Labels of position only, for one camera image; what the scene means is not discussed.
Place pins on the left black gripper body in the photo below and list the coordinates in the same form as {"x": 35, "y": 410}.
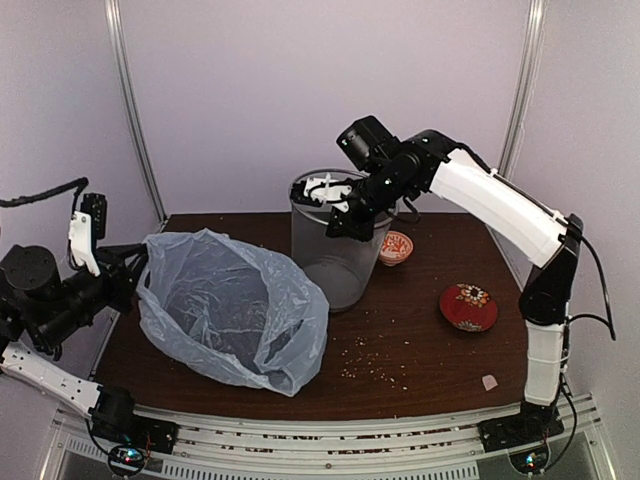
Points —
{"x": 114, "y": 272}

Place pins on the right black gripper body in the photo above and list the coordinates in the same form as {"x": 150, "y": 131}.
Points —
{"x": 363, "y": 228}

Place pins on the grey mesh trash bin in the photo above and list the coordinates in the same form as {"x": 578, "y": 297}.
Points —
{"x": 341, "y": 267}

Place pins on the light blue plastic trash bag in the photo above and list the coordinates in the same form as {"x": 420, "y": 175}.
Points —
{"x": 239, "y": 314}

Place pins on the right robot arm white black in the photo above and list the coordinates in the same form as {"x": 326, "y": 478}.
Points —
{"x": 431, "y": 162}

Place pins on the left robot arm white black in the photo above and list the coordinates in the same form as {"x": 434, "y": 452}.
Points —
{"x": 40, "y": 311}

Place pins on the orange white patterned bowl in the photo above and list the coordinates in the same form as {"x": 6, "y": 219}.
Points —
{"x": 396, "y": 248}

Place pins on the red floral overturned bowl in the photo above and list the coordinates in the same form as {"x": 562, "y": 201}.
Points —
{"x": 468, "y": 307}

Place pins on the small pink paper scrap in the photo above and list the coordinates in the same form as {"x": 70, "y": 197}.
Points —
{"x": 489, "y": 382}

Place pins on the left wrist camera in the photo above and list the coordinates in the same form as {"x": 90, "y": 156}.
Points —
{"x": 87, "y": 226}

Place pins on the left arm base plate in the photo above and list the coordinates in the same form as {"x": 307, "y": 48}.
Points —
{"x": 143, "y": 432}

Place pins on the left aluminium frame post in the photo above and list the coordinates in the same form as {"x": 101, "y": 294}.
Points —
{"x": 117, "y": 38}

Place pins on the aluminium frame post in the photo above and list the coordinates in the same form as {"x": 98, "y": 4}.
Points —
{"x": 117, "y": 38}
{"x": 525, "y": 85}

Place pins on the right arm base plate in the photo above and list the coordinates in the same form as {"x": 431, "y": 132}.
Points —
{"x": 516, "y": 430}

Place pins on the right aluminium frame post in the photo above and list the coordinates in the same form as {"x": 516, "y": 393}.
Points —
{"x": 525, "y": 85}

